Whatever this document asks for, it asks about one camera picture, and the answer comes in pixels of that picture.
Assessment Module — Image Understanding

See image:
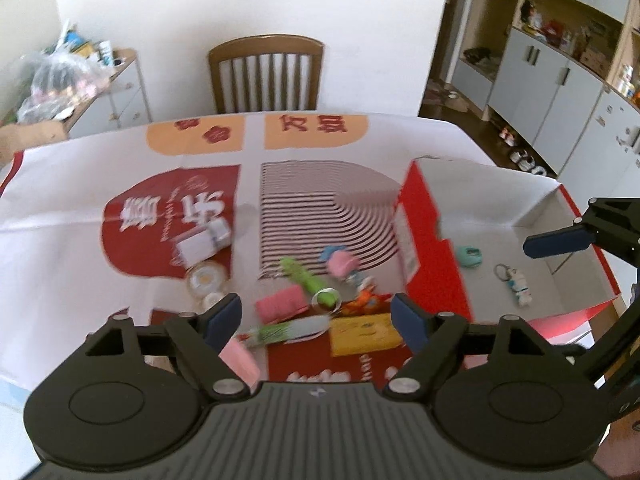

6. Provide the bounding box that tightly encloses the light pink eraser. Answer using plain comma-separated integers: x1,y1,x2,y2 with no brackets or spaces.
219,337,261,394

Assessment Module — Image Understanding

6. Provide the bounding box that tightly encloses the round clear container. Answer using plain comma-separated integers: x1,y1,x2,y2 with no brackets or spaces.
184,261,229,297

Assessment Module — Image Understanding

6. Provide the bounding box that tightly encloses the grey wall cabinet unit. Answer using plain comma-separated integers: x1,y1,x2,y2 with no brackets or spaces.
486,0,640,177

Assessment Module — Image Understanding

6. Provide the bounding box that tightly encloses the wooden chair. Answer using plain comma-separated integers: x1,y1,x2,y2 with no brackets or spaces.
207,34,325,115

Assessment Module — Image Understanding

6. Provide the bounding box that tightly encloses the white side cabinet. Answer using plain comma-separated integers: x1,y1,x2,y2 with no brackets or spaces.
64,49,152,139

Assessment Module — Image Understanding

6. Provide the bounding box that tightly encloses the teal small item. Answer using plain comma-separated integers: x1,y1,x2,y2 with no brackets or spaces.
453,245,484,269

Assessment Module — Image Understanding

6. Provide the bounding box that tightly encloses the pink rectangular block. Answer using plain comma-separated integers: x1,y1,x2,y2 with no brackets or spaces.
255,285,310,324

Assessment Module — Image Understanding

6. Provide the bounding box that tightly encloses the pink small toy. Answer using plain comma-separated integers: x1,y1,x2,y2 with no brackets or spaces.
327,251,359,279

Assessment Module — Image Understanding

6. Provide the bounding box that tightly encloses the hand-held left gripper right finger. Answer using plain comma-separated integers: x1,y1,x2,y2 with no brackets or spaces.
384,292,551,403

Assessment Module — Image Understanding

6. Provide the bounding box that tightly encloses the brown cardboard box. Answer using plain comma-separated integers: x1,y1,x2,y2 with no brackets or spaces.
0,119,69,163

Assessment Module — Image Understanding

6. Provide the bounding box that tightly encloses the white green marker pen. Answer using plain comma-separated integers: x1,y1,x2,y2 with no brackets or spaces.
244,314,332,347

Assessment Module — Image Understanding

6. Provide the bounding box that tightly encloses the printed red white tablecloth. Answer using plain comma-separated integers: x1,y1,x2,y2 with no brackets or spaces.
0,110,561,398

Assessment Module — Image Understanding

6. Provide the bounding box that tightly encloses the yellow packet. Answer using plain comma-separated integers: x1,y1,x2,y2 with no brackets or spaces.
329,312,405,357

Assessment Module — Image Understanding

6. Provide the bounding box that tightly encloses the pair of shoes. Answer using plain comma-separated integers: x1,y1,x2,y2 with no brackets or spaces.
500,129,552,177

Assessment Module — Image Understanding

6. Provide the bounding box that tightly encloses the open wooden shelf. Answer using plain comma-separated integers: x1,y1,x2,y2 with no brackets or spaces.
447,0,512,113

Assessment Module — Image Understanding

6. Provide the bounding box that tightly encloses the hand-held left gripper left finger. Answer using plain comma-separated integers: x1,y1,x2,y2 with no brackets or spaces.
85,292,251,402

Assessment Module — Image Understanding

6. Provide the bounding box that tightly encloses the orange toy keychain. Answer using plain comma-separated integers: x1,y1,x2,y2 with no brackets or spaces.
344,289,392,317

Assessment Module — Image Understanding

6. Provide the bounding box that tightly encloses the white figure keychain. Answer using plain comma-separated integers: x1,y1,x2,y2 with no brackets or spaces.
494,263,534,307

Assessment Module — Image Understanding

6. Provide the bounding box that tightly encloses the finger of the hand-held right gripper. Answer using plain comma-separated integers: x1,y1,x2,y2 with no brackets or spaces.
585,301,640,391
522,197,640,260

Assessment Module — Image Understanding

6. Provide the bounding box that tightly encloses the clear plastic bag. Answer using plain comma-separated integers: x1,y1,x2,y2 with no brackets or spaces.
16,42,112,123

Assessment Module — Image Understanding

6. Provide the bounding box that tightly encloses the white small box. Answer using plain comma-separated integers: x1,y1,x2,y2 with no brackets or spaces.
174,222,234,267

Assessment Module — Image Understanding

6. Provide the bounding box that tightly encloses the green marker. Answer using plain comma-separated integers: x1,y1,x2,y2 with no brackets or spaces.
279,258,344,314

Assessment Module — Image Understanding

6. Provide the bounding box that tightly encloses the red cardboard box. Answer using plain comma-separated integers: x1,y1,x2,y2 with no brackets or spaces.
392,156,623,346

